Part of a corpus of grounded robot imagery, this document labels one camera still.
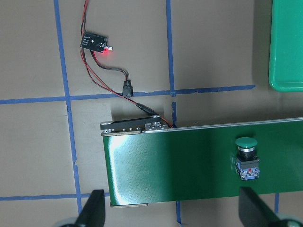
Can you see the green push button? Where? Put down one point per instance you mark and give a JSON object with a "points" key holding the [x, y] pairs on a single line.
{"points": [[247, 162]]}

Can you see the green plastic tray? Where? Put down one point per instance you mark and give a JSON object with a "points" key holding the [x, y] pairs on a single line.
{"points": [[286, 46]]}

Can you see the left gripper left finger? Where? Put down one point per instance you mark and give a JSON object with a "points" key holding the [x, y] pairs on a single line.
{"points": [[93, 213]]}

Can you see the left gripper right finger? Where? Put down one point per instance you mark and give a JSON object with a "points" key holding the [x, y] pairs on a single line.
{"points": [[254, 212]]}

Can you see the black sensor circuit board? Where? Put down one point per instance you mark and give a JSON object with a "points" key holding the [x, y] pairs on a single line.
{"points": [[95, 42]]}

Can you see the green conveyor belt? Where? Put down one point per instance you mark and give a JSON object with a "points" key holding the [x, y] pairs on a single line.
{"points": [[199, 162]]}

